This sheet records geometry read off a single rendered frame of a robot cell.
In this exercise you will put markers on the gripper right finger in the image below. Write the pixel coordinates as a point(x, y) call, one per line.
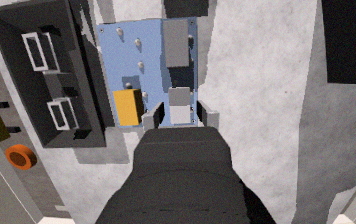
point(207, 116)

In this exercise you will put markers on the orange-yellow rectangular block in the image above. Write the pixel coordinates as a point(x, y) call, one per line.
point(129, 106)

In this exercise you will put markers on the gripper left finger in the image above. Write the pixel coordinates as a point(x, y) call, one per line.
point(155, 117)

